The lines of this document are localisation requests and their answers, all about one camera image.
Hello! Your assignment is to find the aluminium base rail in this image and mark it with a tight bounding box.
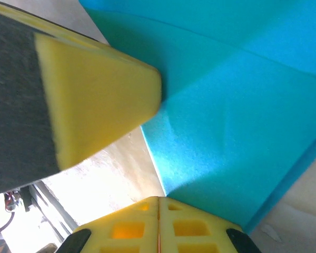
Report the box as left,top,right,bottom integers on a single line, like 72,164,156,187
28,181,78,243

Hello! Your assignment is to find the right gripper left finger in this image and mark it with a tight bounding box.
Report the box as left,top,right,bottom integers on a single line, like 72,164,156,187
57,196,159,253

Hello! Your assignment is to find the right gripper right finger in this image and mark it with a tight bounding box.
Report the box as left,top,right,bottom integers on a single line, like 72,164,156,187
157,196,263,253

